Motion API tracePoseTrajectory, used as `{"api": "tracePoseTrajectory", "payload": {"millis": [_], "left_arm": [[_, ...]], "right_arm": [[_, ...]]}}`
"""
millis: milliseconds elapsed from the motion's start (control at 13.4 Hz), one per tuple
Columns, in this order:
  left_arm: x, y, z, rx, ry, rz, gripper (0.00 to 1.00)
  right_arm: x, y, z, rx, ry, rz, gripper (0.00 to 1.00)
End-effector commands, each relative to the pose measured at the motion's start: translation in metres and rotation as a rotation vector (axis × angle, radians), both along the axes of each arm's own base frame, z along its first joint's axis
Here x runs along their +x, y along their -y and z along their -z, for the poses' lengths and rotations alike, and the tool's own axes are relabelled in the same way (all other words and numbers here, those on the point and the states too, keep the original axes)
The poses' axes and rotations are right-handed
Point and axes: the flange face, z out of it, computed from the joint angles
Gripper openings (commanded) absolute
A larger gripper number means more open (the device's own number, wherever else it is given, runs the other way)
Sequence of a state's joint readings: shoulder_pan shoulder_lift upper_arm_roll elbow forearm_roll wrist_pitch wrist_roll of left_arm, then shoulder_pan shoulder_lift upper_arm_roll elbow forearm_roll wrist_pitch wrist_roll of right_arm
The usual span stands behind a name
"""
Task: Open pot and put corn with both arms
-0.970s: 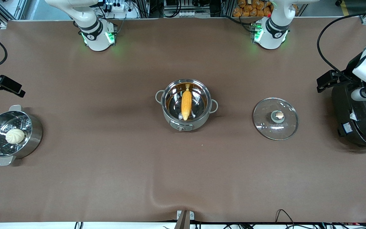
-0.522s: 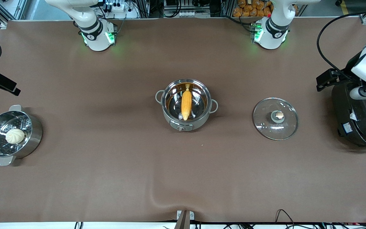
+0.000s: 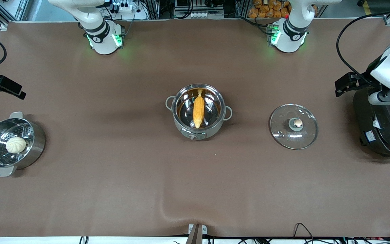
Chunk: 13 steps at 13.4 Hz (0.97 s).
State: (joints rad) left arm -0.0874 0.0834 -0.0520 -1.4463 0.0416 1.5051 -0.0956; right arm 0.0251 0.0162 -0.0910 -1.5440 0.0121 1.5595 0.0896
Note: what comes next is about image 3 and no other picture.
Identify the grey electric cooking pot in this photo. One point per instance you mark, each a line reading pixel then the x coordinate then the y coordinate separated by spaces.
pixel 195 133

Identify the yellow corn cob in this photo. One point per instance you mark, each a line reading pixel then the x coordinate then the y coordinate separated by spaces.
pixel 198 110

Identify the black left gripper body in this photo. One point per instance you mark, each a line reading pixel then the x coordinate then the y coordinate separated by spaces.
pixel 363 80

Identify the white steamed bun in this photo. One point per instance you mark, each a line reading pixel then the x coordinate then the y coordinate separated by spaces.
pixel 15 145

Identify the stainless steel steamer pot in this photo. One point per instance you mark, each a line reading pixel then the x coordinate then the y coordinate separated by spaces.
pixel 34 149

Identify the bag of orange buns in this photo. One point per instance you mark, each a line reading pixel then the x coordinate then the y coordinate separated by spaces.
pixel 269 10

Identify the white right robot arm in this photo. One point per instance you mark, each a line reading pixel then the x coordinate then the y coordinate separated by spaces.
pixel 100 32

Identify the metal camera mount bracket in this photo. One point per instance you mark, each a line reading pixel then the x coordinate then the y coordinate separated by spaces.
pixel 196 234

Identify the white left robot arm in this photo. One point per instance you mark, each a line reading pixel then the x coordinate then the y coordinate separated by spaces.
pixel 291 34

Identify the glass pot lid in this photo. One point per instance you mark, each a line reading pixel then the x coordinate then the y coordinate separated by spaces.
pixel 293 135

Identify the white power strip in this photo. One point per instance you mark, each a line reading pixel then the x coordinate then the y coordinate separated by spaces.
pixel 124 6
pixel 201 14

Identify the brown table mat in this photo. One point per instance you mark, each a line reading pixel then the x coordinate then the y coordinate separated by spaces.
pixel 195 186

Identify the black rice cooker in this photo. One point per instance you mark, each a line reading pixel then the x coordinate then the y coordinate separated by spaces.
pixel 381 132

